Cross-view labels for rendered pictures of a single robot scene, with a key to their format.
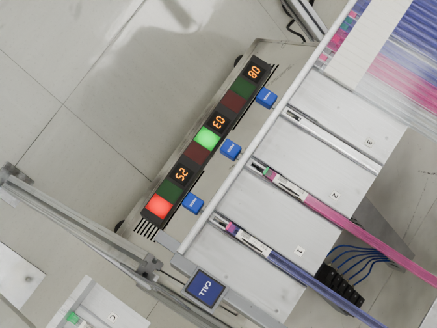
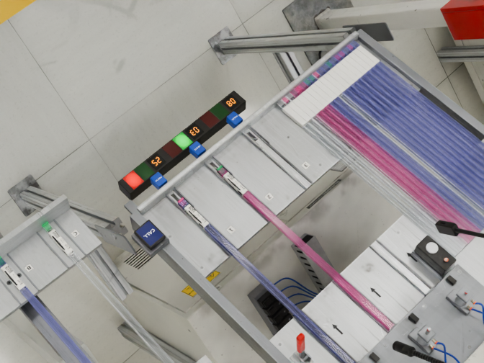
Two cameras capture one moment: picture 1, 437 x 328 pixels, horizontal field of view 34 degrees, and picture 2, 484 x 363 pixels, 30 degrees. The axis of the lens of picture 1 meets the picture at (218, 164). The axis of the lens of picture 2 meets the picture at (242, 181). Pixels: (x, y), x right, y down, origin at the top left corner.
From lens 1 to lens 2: 88 cm
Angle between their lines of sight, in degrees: 15
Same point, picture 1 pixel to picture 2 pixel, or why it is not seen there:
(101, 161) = (111, 199)
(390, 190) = (348, 251)
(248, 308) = (180, 259)
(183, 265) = (139, 220)
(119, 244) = (99, 215)
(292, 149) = (244, 158)
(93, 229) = (83, 209)
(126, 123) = not seen: hidden behind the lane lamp
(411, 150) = (374, 222)
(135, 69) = (159, 127)
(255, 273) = (193, 238)
